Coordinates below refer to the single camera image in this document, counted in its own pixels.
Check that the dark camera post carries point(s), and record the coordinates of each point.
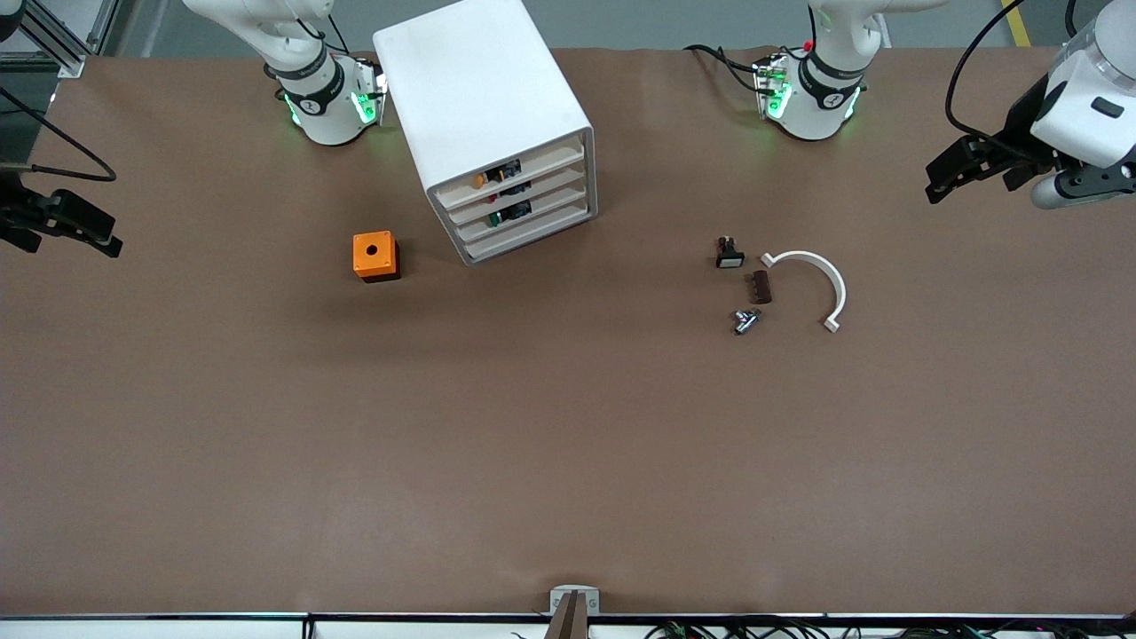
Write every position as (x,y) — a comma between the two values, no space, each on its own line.
(568,621)

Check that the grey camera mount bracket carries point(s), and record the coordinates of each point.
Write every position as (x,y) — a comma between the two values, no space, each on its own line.
(559,593)

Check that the white table edge rail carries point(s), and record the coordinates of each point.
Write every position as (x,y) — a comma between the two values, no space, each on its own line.
(177,630)

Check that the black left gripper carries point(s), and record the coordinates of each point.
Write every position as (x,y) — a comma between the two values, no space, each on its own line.
(1017,125)

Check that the silver key switch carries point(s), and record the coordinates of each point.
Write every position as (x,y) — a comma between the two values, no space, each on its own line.
(744,323)

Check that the green push button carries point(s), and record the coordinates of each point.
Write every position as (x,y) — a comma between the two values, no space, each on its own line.
(515,211)

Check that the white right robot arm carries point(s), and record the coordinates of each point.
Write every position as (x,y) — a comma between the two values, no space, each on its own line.
(319,98)

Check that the white-capped black push button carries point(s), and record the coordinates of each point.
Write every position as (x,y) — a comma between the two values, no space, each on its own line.
(729,259)

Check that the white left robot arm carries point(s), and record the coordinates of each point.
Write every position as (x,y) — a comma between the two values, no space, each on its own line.
(821,98)

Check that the orange button enclosure box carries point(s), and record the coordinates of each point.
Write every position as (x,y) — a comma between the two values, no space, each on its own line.
(383,257)

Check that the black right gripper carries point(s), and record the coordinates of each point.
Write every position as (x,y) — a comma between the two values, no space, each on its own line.
(19,213)

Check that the white curved arc bracket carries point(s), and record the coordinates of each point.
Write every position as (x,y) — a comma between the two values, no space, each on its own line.
(840,288)

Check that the aluminium frame profile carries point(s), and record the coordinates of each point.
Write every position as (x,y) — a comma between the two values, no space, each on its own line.
(62,53)

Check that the brown table cover mat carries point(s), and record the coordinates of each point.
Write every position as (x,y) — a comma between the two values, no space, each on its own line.
(568,461)

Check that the brown rectangular block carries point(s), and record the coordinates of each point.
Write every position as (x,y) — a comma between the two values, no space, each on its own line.
(762,287)

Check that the yellow push button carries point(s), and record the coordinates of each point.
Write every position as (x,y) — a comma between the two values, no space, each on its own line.
(480,180)

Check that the red push button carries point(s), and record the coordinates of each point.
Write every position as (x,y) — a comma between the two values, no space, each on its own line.
(515,188)

